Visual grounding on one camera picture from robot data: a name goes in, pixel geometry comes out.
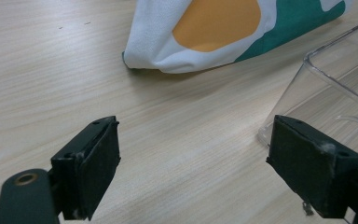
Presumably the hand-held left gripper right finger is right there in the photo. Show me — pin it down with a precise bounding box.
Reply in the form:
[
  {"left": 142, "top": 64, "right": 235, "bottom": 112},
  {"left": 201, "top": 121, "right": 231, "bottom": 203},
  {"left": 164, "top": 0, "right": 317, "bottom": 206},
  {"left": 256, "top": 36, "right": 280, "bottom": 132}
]
[{"left": 266, "top": 114, "right": 358, "bottom": 219}]

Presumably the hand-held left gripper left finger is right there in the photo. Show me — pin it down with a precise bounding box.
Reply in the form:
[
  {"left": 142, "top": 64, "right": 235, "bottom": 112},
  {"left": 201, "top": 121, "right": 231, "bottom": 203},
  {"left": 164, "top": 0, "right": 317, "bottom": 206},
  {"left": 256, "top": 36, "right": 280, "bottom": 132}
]
[{"left": 49, "top": 115, "right": 121, "bottom": 222}]

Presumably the clear plastic box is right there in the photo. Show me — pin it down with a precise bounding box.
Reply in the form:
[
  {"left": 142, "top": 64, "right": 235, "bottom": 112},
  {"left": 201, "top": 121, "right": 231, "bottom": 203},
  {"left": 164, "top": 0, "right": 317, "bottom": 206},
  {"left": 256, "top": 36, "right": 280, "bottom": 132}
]
[{"left": 257, "top": 16, "right": 358, "bottom": 224}]

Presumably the white orange green cloth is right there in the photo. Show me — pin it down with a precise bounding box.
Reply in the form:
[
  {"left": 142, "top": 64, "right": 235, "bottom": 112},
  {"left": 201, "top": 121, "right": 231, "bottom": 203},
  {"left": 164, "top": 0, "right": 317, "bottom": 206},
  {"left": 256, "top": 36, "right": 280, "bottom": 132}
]
[{"left": 122, "top": 0, "right": 354, "bottom": 75}]

